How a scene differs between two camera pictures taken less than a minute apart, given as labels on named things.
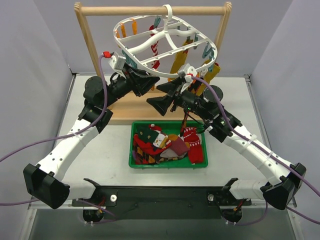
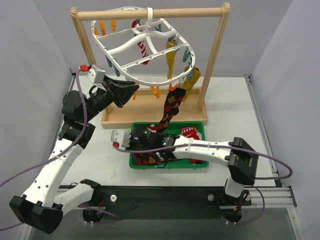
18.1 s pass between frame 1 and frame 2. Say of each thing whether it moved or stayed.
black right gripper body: moved
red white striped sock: moved
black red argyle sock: moved
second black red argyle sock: stayed
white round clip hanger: moved
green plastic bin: stayed
